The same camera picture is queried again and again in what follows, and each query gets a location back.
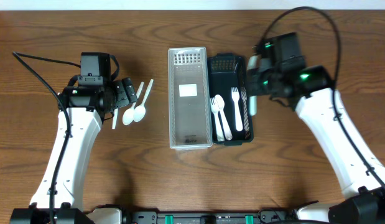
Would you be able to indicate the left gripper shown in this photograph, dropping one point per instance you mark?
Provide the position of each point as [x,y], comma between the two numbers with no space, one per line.
[122,93]

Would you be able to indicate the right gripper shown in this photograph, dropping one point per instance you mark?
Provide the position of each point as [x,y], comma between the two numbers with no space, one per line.
[252,79]

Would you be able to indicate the pale green plastic fork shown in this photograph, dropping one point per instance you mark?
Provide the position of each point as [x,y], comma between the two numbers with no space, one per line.
[252,105]

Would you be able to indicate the white fork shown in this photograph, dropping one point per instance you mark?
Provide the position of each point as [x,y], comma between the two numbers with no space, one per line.
[235,97]
[215,109]

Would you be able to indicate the white spoon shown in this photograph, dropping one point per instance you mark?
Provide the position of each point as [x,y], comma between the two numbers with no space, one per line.
[140,110]
[128,116]
[226,128]

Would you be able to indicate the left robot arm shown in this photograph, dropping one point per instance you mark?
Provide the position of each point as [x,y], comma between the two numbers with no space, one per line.
[83,105]

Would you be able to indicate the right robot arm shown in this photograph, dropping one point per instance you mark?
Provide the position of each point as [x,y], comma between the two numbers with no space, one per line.
[283,73]

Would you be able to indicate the white spoon bowl up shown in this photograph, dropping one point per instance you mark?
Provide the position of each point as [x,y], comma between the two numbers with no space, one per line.
[115,118]

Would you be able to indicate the black plastic basket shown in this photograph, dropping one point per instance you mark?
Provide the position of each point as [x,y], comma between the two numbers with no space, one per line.
[225,72]

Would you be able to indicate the white label in basket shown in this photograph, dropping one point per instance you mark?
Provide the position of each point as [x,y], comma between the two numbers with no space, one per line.
[186,90]

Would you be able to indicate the clear plastic basket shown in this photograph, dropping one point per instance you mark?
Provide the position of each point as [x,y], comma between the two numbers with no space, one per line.
[189,117]

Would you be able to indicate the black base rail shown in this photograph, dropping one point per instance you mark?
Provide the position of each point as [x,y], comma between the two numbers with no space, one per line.
[207,217]

